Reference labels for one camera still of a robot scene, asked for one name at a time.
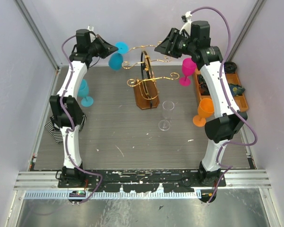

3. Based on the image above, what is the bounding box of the aluminium front rail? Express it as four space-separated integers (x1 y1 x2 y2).
14 169 271 191

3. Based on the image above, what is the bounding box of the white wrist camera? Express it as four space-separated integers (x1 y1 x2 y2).
179 11 192 37
87 25 97 42

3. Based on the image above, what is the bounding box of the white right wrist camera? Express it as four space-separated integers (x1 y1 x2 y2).
179 11 192 37

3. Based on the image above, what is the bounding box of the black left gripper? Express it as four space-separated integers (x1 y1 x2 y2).
89 35 118 59

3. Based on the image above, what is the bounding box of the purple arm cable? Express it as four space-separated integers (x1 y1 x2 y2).
191 6 258 204
61 35 104 205

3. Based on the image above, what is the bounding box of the black white striped bag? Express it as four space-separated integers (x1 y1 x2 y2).
44 114 87 144

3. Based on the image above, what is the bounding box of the light blue front wine glass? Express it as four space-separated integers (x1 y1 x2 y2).
78 79 94 107

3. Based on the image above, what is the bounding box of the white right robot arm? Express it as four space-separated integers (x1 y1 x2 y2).
155 21 248 186

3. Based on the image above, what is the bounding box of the black rolled fabric item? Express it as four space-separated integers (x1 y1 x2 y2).
197 74 210 96

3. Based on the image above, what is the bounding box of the clear glass wine glass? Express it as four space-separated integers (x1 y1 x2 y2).
158 101 175 131

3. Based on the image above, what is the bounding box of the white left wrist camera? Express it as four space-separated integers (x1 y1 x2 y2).
87 25 97 42

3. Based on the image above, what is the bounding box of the gold wire wine glass rack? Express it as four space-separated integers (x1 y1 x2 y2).
122 44 180 110

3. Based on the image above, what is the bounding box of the blue yellow patterned fabric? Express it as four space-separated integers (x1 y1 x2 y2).
229 83 245 97

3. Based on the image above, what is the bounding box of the black ring rolled fabric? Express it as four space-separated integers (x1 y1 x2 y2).
224 61 238 74

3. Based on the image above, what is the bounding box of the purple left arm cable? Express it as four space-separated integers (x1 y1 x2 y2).
61 35 104 205

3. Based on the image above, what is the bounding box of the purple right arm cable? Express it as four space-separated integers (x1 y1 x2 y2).
191 6 258 204

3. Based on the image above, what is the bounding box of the light blue wine glass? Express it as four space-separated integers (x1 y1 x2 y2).
108 42 129 70
78 79 94 107

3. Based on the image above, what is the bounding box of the wooden compartment tray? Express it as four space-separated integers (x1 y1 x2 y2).
193 70 249 112

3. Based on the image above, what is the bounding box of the magenta plastic wine glass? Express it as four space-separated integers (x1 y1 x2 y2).
179 58 197 87

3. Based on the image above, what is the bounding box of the white cable duct strip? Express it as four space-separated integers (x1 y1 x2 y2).
24 190 201 200

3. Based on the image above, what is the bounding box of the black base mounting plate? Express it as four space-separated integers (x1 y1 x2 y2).
55 169 226 193

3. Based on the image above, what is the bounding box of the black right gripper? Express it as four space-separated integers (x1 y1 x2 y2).
154 27 195 59

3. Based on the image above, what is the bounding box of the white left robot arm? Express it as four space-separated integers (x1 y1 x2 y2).
49 28 118 187

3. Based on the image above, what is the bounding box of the orange plastic wine glass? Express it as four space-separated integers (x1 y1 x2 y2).
193 98 214 127

